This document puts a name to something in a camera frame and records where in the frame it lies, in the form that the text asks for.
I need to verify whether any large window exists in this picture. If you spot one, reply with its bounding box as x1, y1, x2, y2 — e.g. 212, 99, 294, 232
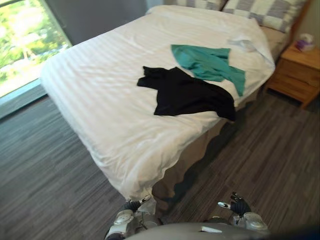
0, 0, 73, 99

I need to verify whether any large checkered pillow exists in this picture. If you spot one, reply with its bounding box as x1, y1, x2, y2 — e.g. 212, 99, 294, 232
222, 0, 307, 34

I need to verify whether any beige mattress sheet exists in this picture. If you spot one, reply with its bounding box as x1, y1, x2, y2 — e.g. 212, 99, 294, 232
259, 24, 288, 63

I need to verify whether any black cloth garment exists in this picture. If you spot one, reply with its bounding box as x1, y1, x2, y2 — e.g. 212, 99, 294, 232
136, 65, 237, 123

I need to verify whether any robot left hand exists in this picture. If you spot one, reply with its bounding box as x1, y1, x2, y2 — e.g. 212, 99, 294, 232
123, 194, 153, 211

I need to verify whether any wooden nightstand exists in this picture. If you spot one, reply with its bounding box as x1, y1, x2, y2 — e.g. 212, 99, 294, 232
264, 42, 320, 110

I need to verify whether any small checkered pillow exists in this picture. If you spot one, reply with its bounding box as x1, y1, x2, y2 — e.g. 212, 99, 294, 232
172, 0, 226, 12

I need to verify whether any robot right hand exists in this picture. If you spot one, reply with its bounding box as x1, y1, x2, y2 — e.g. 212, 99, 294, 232
217, 191, 252, 216

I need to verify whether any grey robot torso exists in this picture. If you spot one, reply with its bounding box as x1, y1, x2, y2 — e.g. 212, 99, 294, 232
124, 222, 276, 240

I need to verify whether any purple tissue box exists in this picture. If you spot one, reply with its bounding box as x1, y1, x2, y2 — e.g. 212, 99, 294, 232
294, 33, 315, 52

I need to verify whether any wooden headboard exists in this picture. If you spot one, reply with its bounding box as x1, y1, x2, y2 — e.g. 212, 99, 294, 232
289, 0, 313, 43

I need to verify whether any teal cloth garment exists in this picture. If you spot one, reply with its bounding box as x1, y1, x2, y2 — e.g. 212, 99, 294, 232
170, 44, 247, 98

